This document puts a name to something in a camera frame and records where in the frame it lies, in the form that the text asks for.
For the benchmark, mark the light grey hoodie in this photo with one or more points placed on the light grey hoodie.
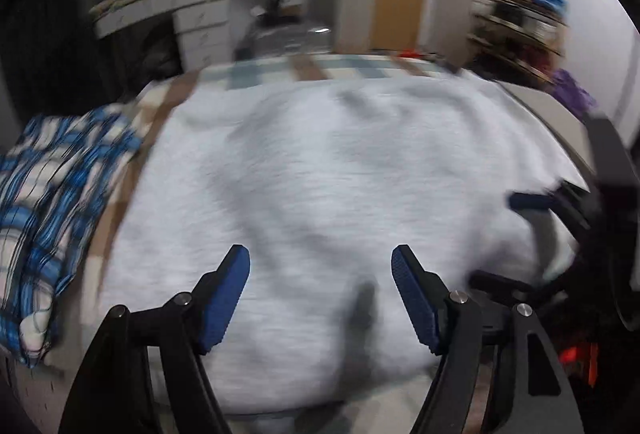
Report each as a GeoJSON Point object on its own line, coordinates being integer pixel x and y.
{"type": "Point", "coordinates": [300, 189]}

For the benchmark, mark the silver suitcase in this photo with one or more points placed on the silver suitcase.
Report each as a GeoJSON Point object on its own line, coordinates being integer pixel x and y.
{"type": "Point", "coordinates": [290, 38]}

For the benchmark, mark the checked bed sheet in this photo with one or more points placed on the checked bed sheet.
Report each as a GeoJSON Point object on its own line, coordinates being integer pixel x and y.
{"type": "Point", "coordinates": [305, 66]}

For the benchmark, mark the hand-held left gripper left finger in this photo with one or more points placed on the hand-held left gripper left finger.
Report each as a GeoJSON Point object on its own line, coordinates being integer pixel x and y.
{"type": "Point", "coordinates": [225, 299]}

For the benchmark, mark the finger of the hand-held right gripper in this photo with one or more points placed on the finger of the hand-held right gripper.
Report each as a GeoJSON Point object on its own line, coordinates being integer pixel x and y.
{"type": "Point", "coordinates": [500, 283]}
{"type": "Point", "coordinates": [530, 201]}

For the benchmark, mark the shoe rack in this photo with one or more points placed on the shoe rack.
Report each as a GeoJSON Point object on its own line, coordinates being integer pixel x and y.
{"type": "Point", "coordinates": [515, 23]}

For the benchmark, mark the blue plaid shirt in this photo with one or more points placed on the blue plaid shirt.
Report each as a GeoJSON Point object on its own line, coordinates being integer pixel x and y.
{"type": "Point", "coordinates": [50, 194]}

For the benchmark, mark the white cabinet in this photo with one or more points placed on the white cabinet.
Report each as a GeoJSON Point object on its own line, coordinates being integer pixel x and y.
{"type": "Point", "coordinates": [350, 8]}

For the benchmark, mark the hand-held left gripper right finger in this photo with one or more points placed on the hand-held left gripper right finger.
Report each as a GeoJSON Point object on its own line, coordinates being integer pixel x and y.
{"type": "Point", "coordinates": [415, 299]}

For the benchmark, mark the red orange plush toys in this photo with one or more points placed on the red orange plush toys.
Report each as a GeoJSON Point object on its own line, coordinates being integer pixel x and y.
{"type": "Point", "coordinates": [410, 52]}

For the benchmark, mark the purple cloth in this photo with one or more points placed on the purple cloth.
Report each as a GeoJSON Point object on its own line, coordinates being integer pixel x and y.
{"type": "Point", "coordinates": [570, 88]}

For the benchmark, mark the white desk with drawers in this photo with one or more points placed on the white desk with drawers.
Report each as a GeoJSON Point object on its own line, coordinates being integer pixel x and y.
{"type": "Point", "coordinates": [200, 23]}

